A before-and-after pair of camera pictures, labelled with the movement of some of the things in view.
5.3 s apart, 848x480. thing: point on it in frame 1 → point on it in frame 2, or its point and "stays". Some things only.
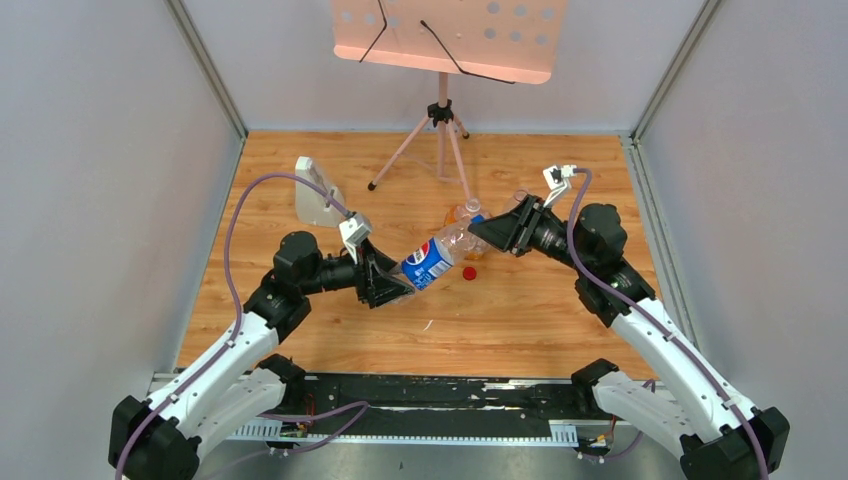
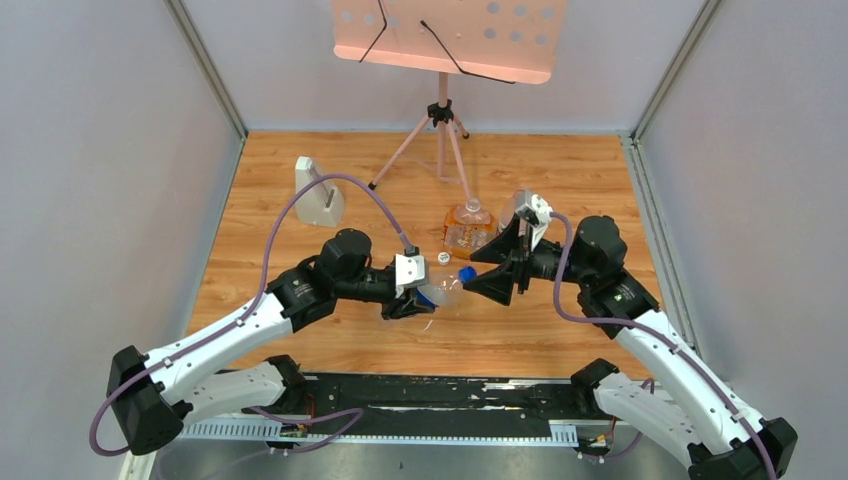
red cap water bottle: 518,197 stays
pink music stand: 516,41 stays
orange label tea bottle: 457,219 stays
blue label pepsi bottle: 428,261 → 438,292
